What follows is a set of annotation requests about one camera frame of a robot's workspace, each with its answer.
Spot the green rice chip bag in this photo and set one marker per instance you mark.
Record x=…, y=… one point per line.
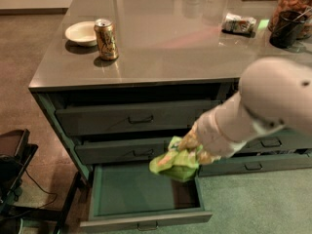
x=180, y=165

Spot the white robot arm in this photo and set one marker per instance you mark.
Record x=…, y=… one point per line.
x=273, y=93

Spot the bottom right drawer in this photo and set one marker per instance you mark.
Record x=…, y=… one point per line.
x=257, y=164

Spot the middle left drawer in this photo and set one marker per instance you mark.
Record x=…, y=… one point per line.
x=130, y=150

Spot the middle right drawer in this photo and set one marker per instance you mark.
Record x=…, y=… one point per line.
x=284, y=140

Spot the open bottom left drawer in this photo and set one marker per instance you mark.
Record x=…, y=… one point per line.
x=129, y=196

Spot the grey drawer cabinet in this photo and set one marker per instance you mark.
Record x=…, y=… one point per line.
x=173, y=50

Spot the top left drawer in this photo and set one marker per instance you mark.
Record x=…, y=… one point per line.
x=136, y=117

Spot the black cup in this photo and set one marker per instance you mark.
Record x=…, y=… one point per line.
x=287, y=28

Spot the gold soda can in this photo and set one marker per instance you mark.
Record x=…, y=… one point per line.
x=106, y=40

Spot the white bowl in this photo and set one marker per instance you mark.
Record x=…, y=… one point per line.
x=82, y=33

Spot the glass jar of snacks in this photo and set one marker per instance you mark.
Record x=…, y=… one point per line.
x=300, y=6

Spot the black stand with cables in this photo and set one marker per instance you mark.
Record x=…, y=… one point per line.
x=16, y=154

